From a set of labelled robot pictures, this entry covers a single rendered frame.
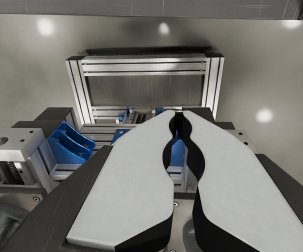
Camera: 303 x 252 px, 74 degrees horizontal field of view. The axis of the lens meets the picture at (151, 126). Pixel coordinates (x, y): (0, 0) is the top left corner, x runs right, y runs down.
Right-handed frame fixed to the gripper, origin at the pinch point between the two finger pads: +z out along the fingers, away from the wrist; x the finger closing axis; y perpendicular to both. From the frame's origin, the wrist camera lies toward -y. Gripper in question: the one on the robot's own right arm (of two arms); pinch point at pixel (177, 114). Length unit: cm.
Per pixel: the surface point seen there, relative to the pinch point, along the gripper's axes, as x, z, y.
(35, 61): -87, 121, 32
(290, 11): 17.5, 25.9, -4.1
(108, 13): -10.2, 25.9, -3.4
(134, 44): -20, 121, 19
